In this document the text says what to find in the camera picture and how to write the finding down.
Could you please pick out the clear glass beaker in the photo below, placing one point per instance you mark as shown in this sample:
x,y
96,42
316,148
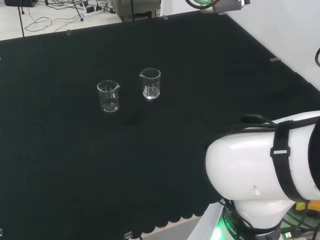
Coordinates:
x,y
108,97
150,85

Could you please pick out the black bench cloth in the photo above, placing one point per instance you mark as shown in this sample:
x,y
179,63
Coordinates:
x,y
75,150

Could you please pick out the grey metal cabinet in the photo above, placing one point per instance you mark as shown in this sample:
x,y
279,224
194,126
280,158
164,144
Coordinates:
x,y
135,8

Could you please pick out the white power strip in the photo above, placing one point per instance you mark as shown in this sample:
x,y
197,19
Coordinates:
x,y
91,11

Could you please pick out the black tripod leg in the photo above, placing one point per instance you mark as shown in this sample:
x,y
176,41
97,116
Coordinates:
x,y
78,11

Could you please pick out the blue pole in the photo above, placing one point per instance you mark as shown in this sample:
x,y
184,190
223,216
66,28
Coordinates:
x,y
21,22

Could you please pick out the yellow stop button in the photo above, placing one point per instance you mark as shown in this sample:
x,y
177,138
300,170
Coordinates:
x,y
312,206

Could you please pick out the black box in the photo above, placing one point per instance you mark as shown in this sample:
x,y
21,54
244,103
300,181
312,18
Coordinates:
x,y
20,2

